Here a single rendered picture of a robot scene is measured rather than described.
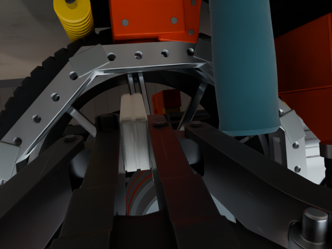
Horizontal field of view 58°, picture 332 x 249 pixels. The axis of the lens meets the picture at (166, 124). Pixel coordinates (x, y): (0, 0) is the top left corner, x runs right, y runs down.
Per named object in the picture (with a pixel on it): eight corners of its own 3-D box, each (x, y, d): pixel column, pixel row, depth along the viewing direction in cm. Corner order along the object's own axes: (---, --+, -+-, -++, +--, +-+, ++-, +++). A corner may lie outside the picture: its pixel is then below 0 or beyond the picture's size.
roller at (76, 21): (71, 32, 74) (74, 56, 74) (47, -21, 45) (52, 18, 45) (96, 31, 75) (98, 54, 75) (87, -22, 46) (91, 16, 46)
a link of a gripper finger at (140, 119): (133, 119, 16) (147, 118, 16) (131, 93, 22) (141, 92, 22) (139, 171, 17) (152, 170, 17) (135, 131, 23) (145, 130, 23)
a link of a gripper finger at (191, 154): (150, 143, 14) (211, 136, 15) (144, 114, 19) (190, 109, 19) (152, 171, 15) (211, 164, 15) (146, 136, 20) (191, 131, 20)
